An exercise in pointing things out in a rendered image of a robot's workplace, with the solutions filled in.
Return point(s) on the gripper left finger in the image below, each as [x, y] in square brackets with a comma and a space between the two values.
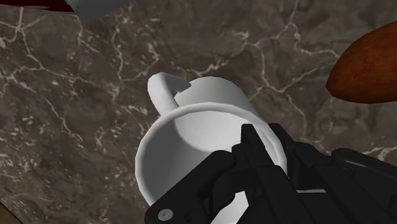
[217, 180]

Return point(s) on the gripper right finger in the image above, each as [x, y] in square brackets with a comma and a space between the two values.
[328, 183]

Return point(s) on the white mug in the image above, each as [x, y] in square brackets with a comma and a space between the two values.
[192, 139]

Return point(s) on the brown wooden bowl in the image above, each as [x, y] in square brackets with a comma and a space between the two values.
[366, 68]

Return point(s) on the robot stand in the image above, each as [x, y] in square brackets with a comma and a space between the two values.
[37, 3]

